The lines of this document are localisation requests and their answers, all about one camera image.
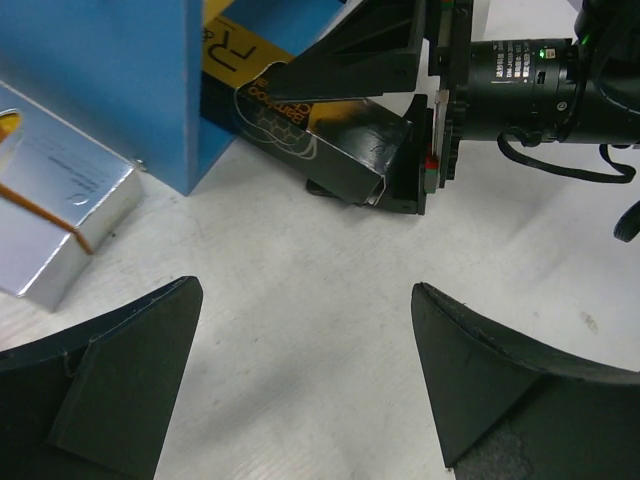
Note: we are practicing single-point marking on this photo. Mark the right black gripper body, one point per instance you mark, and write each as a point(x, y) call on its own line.
point(519, 89)

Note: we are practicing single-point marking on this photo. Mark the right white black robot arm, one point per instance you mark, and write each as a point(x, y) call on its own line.
point(606, 112)

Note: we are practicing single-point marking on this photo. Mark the blue shelf with coloured boards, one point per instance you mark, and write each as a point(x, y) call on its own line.
point(128, 73)

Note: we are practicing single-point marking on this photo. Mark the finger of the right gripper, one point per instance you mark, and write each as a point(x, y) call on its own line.
point(395, 165)
point(375, 49)

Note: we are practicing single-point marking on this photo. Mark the silver RO box near shelf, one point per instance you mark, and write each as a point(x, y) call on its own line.
point(62, 193)

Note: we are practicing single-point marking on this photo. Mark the black toothpaste box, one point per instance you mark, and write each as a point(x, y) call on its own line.
point(279, 129)

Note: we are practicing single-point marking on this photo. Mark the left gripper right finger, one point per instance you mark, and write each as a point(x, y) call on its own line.
point(507, 406)

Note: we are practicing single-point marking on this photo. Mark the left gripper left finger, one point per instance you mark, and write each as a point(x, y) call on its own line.
point(94, 401)

